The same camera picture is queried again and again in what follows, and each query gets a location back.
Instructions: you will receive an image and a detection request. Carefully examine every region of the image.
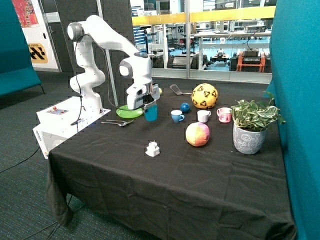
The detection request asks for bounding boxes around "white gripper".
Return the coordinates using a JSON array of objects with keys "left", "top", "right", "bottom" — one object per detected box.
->
[{"left": 126, "top": 83, "right": 160, "bottom": 113}]

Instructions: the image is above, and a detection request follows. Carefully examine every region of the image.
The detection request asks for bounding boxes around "blue plastic cup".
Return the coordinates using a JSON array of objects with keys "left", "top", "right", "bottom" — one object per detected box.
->
[{"left": 144, "top": 104, "right": 158, "bottom": 122}]

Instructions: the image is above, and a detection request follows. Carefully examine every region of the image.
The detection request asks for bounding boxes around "green plastic plate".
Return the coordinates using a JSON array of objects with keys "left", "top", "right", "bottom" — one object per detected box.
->
[{"left": 116, "top": 105, "right": 144, "bottom": 119}]

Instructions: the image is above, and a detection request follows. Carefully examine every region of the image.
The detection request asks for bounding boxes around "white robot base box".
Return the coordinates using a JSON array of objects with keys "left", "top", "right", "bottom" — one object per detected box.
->
[{"left": 33, "top": 96, "right": 111, "bottom": 159}]

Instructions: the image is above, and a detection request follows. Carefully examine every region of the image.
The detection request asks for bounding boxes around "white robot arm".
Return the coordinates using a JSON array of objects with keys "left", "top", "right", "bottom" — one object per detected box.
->
[{"left": 67, "top": 15, "right": 160, "bottom": 114}]

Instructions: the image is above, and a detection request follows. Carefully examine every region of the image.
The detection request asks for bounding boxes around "metal spoon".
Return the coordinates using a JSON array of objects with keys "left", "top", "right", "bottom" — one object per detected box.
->
[{"left": 100, "top": 121, "right": 127, "bottom": 127}]

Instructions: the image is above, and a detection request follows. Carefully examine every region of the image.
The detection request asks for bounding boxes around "blue ceramic mug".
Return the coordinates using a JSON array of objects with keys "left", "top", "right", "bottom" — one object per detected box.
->
[{"left": 171, "top": 109, "right": 185, "bottom": 123}]

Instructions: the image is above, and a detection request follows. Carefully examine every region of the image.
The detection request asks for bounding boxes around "grey slotted spatula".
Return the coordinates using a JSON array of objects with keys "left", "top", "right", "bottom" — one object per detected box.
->
[{"left": 169, "top": 84, "right": 192, "bottom": 96}]

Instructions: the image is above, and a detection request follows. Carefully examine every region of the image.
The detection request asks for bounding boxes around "small blue ball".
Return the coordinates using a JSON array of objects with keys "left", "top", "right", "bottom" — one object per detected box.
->
[{"left": 180, "top": 102, "right": 191, "bottom": 114}]

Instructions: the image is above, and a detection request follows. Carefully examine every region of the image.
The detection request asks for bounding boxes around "white power adapter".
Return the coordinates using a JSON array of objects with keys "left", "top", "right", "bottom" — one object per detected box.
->
[{"left": 145, "top": 140, "right": 160, "bottom": 157}]

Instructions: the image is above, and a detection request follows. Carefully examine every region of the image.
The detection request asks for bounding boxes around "pastel plush ball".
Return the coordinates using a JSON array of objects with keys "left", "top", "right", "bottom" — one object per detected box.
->
[{"left": 185, "top": 122, "right": 210, "bottom": 147}]

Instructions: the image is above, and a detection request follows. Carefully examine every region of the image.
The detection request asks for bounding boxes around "white ceramic mug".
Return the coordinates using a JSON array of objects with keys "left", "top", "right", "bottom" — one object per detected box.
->
[{"left": 197, "top": 110, "right": 212, "bottom": 123}]

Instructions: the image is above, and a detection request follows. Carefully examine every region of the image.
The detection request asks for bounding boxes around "yellow black soccer ball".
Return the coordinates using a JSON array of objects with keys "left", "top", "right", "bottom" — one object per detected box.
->
[{"left": 191, "top": 83, "right": 219, "bottom": 109}]

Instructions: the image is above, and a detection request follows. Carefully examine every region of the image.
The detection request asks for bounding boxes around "black tablecloth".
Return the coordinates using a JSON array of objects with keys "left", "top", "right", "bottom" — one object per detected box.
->
[{"left": 45, "top": 89, "right": 297, "bottom": 240}]

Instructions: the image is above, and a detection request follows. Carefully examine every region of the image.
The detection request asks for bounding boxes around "pink patterned mug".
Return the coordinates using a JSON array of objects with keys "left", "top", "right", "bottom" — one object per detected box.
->
[{"left": 216, "top": 107, "right": 232, "bottom": 123}]

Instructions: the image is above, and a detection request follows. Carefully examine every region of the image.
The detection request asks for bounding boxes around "black floor lamp stand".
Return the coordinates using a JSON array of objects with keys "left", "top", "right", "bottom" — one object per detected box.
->
[{"left": 139, "top": 24, "right": 152, "bottom": 54}]

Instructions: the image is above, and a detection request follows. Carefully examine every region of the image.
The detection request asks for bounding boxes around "potted plant in grey pot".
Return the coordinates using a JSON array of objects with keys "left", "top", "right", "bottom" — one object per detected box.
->
[{"left": 230, "top": 91, "right": 286, "bottom": 155}]

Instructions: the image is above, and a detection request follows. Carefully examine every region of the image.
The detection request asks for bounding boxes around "orange black equipment rack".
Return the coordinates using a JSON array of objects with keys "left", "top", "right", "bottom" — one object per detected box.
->
[{"left": 236, "top": 50, "right": 266, "bottom": 73}]

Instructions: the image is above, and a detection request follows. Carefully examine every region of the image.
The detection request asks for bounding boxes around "yellow black sign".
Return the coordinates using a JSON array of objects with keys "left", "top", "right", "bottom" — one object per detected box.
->
[{"left": 28, "top": 43, "right": 48, "bottom": 64}]

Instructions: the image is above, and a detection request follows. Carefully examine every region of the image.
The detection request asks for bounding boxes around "teal sofa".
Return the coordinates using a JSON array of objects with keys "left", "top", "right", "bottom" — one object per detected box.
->
[{"left": 0, "top": 0, "right": 42, "bottom": 96}]

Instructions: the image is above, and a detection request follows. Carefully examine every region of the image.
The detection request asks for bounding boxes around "teal partition panel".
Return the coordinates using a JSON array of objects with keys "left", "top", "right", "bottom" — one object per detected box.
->
[{"left": 268, "top": 0, "right": 320, "bottom": 240}]

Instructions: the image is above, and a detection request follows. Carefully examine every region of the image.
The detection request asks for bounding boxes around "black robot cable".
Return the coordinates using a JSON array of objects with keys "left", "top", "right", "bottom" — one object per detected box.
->
[{"left": 71, "top": 34, "right": 146, "bottom": 133}]

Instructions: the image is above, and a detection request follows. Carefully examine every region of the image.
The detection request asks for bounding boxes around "red wall poster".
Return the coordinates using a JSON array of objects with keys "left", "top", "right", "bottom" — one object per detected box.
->
[{"left": 12, "top": 0, "right": 39, "bottom": 28}]

